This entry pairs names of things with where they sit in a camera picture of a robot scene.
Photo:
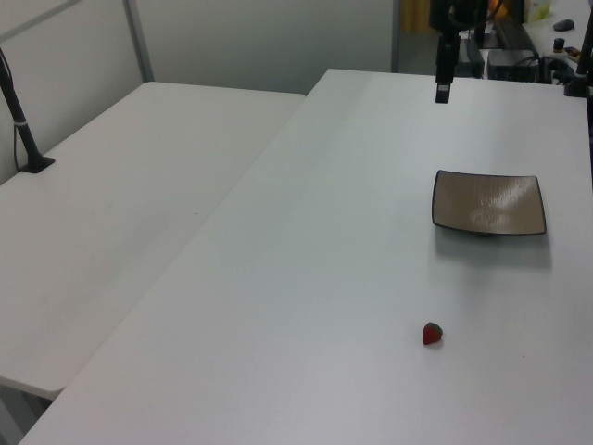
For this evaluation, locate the red toy strawberry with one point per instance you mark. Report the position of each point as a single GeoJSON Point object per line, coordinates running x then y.
{"type": "Point", "coordinates": [432, 334]}

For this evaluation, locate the black keyboard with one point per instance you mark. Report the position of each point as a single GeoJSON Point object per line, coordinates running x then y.
{"type": "Point", "coordinates": [514, 34]}

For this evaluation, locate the black clamped camera stand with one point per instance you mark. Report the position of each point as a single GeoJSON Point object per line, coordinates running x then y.
{"type": "Point", "coordinates": [581, 69]}

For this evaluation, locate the black camera pole, white band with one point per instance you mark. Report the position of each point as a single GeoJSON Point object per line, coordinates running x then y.
{"type": "Point", "coordinates": [23, 134]}

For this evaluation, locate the large black electronics box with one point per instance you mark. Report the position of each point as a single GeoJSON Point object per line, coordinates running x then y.
{"type": "Point", "coordinates": [512, 65]}

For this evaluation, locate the small black power brick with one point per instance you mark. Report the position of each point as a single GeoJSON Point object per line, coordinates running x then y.
{"type": "Point", "coordinates": [470, 58]}

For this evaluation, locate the brown square ceramic plate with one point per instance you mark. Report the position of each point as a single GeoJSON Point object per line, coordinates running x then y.
{"type": "Point", "coordinates": [486, 204]}

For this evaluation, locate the thin black vertical pole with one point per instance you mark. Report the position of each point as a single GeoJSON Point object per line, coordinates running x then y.
{"type": "Point", "coordinates": [480, 32]}

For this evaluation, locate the white side table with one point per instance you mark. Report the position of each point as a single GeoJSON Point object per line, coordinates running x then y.
{"type": "Point", "coordinates": [116, 185]}

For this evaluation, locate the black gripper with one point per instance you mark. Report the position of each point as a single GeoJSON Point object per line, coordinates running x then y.
{"type": "Point", "coordinates": [451, 16]}

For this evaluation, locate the orange object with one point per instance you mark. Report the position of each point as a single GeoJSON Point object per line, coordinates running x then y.
{"type": "Point", "coordinates": [496, 8]}

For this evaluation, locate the green and white box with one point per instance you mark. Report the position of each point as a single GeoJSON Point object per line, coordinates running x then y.
{"type": "Point", "coordinates": [537, 10]}

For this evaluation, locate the black computer mouse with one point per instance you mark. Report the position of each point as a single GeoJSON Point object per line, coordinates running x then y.
{"type": "Point", "coordinates": [563, 25]}

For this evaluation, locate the yellow board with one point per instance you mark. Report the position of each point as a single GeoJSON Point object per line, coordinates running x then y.
{"type": "Point", "coordinates": [414, 16]}

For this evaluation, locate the grey metal partition post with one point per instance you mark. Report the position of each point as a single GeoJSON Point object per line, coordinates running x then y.
{"type": "Point", "coordinates": [395, 37]}
{"type": "Point", "coordinates": [139, 41]}

